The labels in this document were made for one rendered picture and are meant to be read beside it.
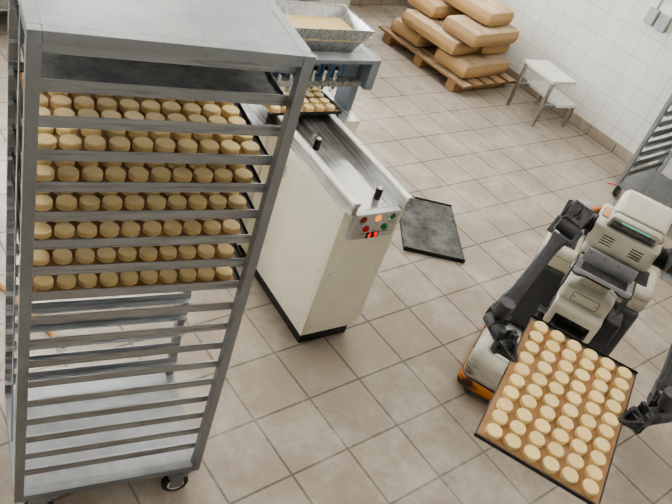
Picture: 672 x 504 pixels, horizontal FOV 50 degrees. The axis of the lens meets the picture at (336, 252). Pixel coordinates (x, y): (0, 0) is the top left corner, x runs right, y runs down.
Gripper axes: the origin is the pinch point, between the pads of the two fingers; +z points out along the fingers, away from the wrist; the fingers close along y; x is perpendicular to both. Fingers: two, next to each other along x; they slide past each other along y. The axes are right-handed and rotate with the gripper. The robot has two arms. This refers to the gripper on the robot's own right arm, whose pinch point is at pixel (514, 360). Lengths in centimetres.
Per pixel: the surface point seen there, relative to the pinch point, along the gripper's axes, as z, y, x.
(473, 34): -402, -81, 199
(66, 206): -27, 43, -139
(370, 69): -174, 6, 2
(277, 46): -32, 89, -92
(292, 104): -28, 76, -86
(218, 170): -35, 50, -100
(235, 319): -23, 1, -90
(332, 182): -108, -13, -31
